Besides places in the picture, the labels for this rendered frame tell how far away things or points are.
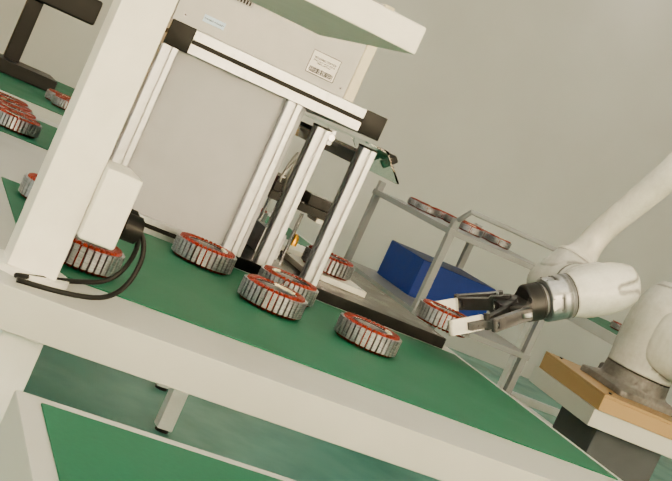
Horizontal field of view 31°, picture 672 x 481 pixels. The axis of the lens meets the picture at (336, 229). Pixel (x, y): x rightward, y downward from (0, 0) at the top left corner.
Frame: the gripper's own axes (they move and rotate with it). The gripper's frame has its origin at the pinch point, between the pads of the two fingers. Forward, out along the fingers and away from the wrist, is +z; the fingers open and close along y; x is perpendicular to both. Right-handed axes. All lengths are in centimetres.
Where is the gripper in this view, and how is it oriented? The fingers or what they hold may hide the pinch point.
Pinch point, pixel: (445, 317)
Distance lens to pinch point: 229.8
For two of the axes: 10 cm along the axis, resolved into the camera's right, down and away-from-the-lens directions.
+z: -9.5, 1.5, -2.9
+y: 3.1, 2.1, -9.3
